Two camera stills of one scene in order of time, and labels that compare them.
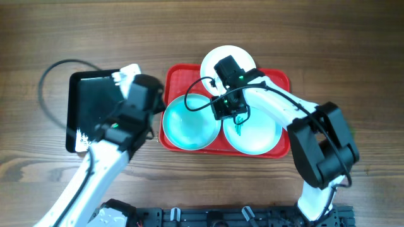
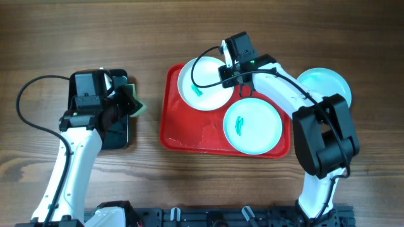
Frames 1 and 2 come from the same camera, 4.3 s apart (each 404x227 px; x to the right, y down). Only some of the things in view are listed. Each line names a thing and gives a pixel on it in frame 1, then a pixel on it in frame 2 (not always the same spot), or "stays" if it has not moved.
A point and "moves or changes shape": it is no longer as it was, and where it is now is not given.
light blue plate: (257, 135) stays
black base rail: (238, 217) stays
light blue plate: (189, 122) → (326, 82)
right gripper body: (223, 107) → (226, 73)
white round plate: (210, 78) moves or changes shape
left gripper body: (159, 104) → (114, 110)
